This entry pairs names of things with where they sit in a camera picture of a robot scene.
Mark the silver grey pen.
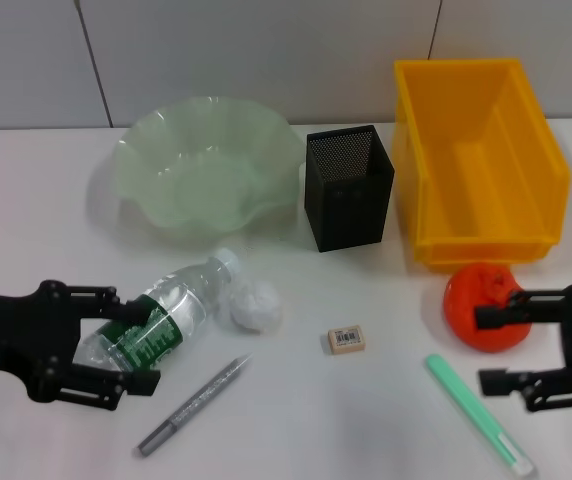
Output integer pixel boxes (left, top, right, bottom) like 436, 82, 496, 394
137, 352, 255, 457

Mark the yellow plastic bin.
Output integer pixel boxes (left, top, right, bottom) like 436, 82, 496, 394
391, 58, 572, 266

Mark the orange fruit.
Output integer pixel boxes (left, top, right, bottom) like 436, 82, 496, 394
442, 263, 532, 354

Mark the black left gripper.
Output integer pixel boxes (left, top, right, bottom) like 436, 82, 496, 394
0, 279, 161, 412

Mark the white paper ball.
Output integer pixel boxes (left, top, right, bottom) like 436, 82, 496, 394
228, 279, 283, 335

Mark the clear water bottle green label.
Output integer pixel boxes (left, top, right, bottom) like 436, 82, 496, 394
73, 248, 243, 376

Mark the black mesh pen holder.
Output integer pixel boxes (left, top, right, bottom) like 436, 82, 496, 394
304, 124, 396, 253

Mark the pale green wavy glass bowl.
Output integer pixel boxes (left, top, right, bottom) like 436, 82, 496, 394
114, 95, 307, 237

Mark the mint green pen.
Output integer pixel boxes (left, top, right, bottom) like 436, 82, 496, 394
425, 353, 537, 477

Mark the beige eraser with barcode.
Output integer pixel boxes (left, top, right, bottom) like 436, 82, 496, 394
326, 324, 367, 356

